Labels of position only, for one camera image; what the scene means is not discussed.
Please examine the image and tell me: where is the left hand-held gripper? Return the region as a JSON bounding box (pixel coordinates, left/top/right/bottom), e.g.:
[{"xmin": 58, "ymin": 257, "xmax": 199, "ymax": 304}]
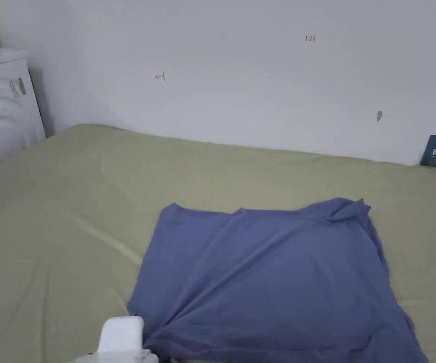
[{"xmin": 69, "ymin": 316, "xmax": 161, "ymax": 363}]

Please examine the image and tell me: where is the blue shirt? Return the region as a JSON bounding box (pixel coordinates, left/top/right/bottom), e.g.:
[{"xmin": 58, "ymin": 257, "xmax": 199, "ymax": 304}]
[{"xmin": 127, "ymin": 197, "xmax": 430, "ymax": 363}]

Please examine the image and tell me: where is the bed with pale green sheet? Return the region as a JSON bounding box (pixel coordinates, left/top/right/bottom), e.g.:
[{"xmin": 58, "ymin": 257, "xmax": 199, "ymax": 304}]
[{"xmin": 0, "ymin": 124, "xmax": 436, "ymax": 363}]

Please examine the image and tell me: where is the white washing machine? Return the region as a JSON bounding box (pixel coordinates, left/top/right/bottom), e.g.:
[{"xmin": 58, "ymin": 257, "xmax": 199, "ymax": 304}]
[{"xmin": 0, "ymin": 39, "xmax": 47, "ymax": 172}]

